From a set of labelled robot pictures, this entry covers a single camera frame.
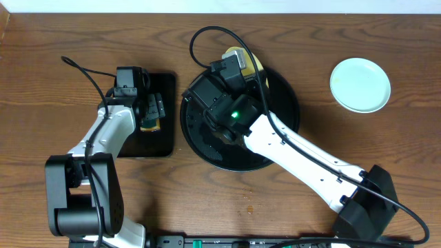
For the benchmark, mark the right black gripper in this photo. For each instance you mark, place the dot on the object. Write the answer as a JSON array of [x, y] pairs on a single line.
[[228, 89]]

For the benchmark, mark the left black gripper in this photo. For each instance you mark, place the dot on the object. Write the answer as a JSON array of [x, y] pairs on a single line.
[[154, 107]]

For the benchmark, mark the light green plate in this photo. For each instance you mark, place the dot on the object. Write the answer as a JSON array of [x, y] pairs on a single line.
[[360, 85]]

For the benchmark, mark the black rectangular tray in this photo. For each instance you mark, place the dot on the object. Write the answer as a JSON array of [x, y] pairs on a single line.
[[155, 144]]

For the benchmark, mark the yellow plate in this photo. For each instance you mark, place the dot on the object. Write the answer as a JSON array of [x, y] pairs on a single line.
[[253, 66]]

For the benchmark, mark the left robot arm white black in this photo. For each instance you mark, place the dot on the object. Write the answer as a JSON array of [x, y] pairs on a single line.
[[84, 197]]

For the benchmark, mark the yellow green scrub sponge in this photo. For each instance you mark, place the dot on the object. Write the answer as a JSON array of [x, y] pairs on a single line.
[[150, 125]]

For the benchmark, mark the black round tray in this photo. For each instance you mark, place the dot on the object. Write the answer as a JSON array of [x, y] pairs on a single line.
[[282, 101]]

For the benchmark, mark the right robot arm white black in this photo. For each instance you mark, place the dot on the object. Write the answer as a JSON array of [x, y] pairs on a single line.
[[365, 201]]

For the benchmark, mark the black equipment rail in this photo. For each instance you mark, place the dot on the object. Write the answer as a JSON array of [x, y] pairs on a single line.
[[201, 242]]

